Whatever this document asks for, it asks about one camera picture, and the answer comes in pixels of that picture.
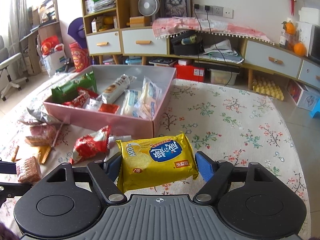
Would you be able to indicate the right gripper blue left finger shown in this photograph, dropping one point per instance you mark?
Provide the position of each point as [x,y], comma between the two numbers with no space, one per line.
[103,175]

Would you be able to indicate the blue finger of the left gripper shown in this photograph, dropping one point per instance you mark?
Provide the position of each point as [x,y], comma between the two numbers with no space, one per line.
[7,167]

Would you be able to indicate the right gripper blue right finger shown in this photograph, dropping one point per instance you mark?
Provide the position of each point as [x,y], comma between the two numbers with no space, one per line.
[215,174]

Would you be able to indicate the yellow chip packet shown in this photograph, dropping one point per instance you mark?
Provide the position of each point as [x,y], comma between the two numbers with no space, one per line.
[156,161]

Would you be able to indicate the red candy packet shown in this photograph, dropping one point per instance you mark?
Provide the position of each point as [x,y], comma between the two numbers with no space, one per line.
[90,145]

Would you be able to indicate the pink wafer packet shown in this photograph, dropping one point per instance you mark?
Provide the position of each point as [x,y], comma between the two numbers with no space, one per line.
[41,135]

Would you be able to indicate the white blue bread packet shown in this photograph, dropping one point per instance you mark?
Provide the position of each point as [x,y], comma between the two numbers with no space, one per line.
[149,98]
[131,98]

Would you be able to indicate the silver foil packet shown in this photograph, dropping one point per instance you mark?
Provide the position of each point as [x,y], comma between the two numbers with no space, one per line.
[38,117]

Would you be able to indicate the brown cookie tube packet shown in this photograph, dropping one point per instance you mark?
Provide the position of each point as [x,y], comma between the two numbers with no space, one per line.
[114,91]

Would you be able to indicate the green snack packet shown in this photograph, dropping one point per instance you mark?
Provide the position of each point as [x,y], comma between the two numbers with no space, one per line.
[69,90]

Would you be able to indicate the pink cardboard box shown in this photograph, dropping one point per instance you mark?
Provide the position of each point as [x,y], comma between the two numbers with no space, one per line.
[88,112]

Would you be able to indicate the red shoe box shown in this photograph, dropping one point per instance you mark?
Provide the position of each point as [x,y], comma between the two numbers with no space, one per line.
[189,72]

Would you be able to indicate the yellow egg tray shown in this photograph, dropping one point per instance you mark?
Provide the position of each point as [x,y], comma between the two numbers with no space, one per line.
[264,86]

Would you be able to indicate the red gift bag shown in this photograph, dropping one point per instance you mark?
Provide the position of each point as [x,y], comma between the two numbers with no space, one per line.
[80,57]

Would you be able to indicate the blue plastic stool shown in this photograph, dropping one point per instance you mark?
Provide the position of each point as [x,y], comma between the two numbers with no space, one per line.
[315,110]

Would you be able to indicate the purple hat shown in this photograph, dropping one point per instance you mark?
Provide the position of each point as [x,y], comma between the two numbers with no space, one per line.
[77,32]

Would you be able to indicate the pink cloth cover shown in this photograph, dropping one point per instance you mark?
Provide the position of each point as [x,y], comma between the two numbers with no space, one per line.
[170,27]

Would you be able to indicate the orange fruit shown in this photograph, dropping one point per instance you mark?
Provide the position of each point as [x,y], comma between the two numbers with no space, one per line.
[299,49]

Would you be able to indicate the wooden white TV cabinet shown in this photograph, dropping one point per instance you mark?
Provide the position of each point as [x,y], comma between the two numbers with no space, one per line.
[116,27]

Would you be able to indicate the white desk fan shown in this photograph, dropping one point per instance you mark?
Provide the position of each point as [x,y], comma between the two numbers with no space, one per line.
[148,7]

